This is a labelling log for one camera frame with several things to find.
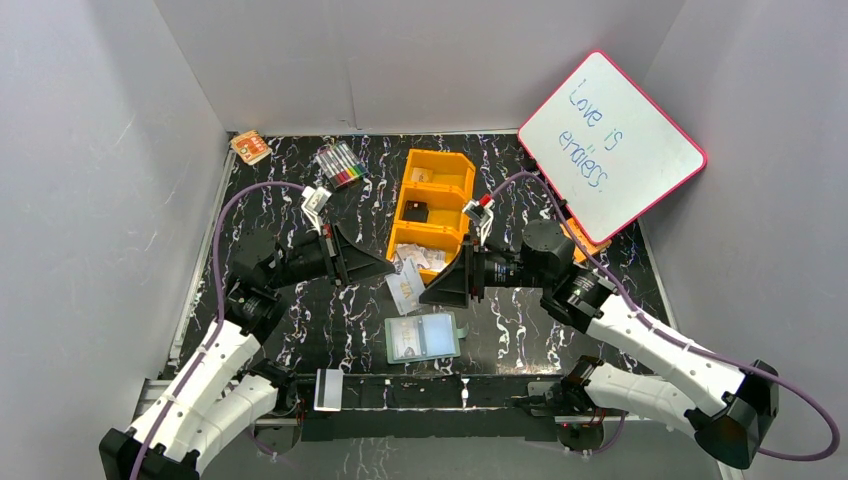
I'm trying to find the pink framed whiteboard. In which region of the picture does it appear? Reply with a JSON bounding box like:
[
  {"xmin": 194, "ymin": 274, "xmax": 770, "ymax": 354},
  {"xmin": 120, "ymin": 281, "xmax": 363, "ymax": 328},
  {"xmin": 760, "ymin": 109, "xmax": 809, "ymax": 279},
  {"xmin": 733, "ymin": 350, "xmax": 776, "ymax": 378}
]
[{"xmin": 517, "ymin": 50, "xmax": 708, "ymax": 244}]

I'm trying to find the grey card in bin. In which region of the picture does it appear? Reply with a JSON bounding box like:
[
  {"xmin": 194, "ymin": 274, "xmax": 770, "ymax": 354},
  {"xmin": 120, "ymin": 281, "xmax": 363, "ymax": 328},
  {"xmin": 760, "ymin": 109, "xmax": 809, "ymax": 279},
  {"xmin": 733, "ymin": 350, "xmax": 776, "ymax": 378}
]
[{"xmin": 395, "ymin": 244, "xmax": 448, "ymax": 272}]

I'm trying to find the small orange card box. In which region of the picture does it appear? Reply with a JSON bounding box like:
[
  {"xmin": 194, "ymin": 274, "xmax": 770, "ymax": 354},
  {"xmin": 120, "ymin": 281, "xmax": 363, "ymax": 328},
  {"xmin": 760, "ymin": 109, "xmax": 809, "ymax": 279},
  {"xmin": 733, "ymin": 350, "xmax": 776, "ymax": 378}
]
[{"xmin": 230, "ymin": 130, "xmax": 271, "ymax": 166}]

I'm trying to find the aluminium rail frame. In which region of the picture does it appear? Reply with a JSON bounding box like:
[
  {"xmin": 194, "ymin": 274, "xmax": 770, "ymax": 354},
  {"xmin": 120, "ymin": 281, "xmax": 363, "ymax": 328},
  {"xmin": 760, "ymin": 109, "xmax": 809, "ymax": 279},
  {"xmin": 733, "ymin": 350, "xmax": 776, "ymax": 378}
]
[{"xmin": 115, "ymin": 375, "xmax": 747, "ymax": 480}]

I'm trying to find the pack of coloured markers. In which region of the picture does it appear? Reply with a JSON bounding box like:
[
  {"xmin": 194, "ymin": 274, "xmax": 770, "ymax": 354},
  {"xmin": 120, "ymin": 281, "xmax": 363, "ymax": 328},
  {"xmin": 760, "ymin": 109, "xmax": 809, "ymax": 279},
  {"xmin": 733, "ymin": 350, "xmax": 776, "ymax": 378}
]
[{"xmin": 314, "ymin": 141, "xmax": 368, "ymax": 190}]

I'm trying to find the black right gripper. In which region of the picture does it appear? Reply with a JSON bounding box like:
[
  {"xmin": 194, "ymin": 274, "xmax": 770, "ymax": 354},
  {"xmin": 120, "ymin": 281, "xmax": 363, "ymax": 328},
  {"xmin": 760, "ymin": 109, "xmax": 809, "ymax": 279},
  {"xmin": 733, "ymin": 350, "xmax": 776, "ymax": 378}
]
[{"xmin": 418, "ymin": 234, "xmax": 551, "ymax": 308}]

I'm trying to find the white magnetic stripe card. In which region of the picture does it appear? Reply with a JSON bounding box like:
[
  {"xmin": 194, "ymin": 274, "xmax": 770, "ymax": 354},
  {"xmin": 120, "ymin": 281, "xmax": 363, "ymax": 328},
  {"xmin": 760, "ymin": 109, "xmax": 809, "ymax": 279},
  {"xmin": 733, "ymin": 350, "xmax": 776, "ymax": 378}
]
[{"xmin": 313, "ymin": 369, "xmax": 344, "ymax": 412}]

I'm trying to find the orange cover book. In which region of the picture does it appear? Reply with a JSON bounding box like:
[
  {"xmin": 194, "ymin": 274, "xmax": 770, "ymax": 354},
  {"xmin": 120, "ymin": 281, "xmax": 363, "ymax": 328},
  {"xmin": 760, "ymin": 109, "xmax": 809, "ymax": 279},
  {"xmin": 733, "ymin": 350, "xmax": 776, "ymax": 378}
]
[{"xmin": 562, "ymin": 218, "xmax": 612, "ymax": 264}]

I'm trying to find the orange three-compartment bin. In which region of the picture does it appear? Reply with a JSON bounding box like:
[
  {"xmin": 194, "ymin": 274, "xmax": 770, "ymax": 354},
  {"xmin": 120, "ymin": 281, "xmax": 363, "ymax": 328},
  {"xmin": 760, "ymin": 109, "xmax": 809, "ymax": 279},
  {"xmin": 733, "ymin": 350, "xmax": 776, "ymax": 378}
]
[{"xmin": 386, "ymin": 149, "xmax": 476, "ymax": 284}]

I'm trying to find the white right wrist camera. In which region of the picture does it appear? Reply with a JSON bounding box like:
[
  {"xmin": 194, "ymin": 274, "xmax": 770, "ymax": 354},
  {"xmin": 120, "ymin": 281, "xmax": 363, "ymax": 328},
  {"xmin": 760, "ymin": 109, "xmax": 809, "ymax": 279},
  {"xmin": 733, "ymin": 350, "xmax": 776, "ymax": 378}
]
[{"xmin": 462, "ymin": 194, "xmax": 494, "ymax": 245}]

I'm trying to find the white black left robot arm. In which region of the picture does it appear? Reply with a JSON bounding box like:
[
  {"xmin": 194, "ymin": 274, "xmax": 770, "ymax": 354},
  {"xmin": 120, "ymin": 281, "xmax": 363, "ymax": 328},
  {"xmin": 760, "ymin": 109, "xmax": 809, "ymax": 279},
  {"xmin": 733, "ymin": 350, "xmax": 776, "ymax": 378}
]
[{"xmin": 99, "ymin": 225, "xmax": 394, "ymax": 479}]

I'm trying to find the mint green card holder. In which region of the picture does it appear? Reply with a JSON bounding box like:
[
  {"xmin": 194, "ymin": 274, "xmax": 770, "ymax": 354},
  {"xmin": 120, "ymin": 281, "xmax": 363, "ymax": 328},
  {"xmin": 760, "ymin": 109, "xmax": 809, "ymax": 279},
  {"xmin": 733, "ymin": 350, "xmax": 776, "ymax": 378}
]
[{"xmin": 384, "ymin": 312, "xmax": 468, "ymax": 365}]

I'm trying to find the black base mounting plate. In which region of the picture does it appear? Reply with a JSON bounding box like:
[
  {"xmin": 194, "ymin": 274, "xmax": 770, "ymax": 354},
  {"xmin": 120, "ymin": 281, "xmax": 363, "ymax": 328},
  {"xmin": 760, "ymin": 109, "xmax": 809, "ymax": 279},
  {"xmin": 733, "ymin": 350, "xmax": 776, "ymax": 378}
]
[{"xmin": 235, "ymin": 374, "xmax": 627, "ymax": 444}]

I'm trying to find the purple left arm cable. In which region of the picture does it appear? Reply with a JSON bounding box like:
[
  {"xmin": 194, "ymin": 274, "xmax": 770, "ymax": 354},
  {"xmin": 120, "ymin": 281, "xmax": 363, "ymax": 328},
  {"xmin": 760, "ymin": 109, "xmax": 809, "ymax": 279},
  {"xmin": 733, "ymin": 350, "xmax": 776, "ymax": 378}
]
[{"xmin": 129, "ymin": 181, "xmax": 309, "ymax": 480}]

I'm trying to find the beige item in bin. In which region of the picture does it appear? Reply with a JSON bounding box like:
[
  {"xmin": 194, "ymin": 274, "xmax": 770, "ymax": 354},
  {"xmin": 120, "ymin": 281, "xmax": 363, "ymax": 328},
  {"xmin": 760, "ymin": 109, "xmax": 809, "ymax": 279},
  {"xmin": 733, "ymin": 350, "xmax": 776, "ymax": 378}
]
[{"xmin": 410, "ymin": 167, "xmax": 433, "ymax": 183}]

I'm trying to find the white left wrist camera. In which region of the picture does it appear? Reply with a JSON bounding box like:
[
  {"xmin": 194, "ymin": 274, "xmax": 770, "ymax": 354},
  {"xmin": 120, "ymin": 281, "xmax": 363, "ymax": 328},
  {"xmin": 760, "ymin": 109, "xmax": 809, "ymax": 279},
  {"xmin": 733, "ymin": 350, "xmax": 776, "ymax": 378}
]
[{"xmin": 301, "ymin": 186, "xmax": 332, "ymax": 231}]

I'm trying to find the black item in bin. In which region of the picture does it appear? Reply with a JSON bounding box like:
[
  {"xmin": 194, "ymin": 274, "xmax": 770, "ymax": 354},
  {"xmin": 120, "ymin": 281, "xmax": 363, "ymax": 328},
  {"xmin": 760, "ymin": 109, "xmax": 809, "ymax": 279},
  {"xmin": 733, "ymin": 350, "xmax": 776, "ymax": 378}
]
[{"xmin": 402, "ymin": 201, "xmax": 429, "ymax": 223}]

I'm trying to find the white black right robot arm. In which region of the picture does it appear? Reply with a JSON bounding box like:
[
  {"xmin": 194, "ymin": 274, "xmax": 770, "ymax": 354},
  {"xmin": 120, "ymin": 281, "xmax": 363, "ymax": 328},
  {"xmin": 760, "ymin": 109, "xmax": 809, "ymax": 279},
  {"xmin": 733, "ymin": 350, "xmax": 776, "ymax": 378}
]
[{"xmin": 420, "ymin": 220, "xmax": 778, "ymax": 470}]

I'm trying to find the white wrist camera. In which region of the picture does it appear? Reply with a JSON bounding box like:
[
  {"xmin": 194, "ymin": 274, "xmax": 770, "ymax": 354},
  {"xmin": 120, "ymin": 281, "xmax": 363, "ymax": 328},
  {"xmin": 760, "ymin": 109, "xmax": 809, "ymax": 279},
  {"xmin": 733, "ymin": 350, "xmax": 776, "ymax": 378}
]
[
  {"xmin": 301, "ymin": 186, "xmax": 332, "ymax": 231},
  {"xmin": 462, "ymin": 194, "xmax": 494, "ymax": 245}
]

